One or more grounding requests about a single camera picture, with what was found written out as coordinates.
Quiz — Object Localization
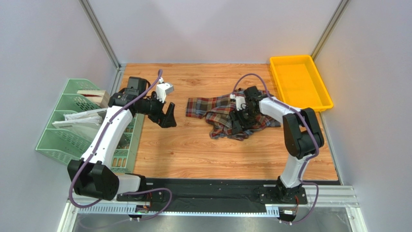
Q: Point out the green file organizer rack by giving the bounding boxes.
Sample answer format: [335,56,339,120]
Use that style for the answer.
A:
[35,79,145,173]

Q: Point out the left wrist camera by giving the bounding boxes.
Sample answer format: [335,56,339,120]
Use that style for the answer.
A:
[155,82,174,103]

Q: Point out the plaid long sleeve shirt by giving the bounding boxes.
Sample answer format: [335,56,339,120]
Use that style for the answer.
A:
[185,94,281,141]

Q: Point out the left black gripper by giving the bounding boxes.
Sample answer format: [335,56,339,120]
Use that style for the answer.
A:
[136,91,177,128]

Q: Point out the wooden block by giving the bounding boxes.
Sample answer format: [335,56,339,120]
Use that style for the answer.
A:
[77,90,110,108]

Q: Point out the white papers in plastic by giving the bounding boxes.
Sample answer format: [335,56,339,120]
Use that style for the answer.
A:
[52,108,107,141]

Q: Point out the yellow plastic tray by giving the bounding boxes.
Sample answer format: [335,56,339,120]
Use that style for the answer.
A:
[269,55,334,112]

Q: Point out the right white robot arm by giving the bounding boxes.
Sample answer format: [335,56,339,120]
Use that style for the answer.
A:
[229,86,324,203]

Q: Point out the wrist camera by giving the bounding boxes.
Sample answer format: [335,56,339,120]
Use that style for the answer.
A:
[230,93,247,111]
[155,82,174,103]

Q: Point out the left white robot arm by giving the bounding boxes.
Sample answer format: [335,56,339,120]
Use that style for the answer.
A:
[67,76,177,201]

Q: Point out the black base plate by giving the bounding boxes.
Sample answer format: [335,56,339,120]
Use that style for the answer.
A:
[116,178,308,213]

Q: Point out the aluminium frame rail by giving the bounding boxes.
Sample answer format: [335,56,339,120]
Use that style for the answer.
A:
[58,186,367,232]

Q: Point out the purple cable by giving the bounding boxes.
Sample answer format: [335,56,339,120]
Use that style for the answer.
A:
[232,73,321,225]
[68,69,173,223]

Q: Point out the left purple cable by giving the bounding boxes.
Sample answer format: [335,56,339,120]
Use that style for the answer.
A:
[68,69,173,223]

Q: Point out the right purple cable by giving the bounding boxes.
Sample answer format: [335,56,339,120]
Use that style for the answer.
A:
[232,73,321,225]

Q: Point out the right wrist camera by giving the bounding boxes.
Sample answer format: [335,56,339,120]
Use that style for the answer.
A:
[230,93,247,111]

